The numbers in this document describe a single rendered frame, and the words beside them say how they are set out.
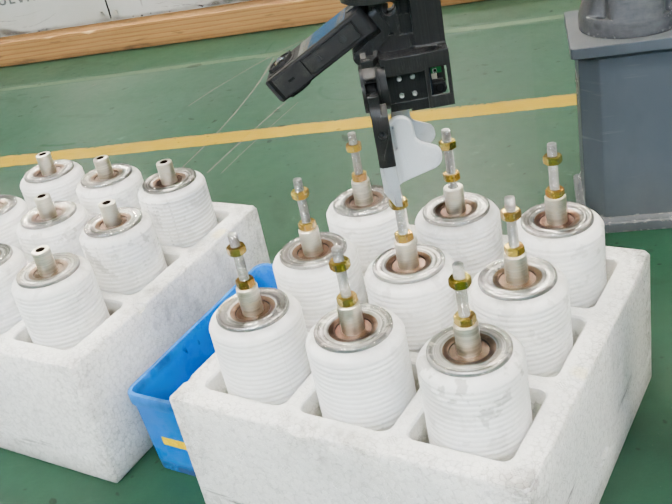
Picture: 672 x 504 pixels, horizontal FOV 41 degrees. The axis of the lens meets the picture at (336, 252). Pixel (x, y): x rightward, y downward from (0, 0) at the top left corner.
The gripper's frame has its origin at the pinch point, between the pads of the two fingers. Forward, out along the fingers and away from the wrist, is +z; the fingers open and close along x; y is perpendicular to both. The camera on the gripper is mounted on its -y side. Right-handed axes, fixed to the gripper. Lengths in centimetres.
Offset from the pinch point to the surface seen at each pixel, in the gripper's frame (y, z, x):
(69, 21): -95, 24, 217
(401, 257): 0.1, 7.7, -0.9
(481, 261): 8.7, 13.7, 5.6
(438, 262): 3.7, 8.9, -1.0
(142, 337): -33.0, 20.0, 11.6
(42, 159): -50, 7, 44
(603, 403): 17.4, 23.0, -9.9
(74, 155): -73, 34, 118
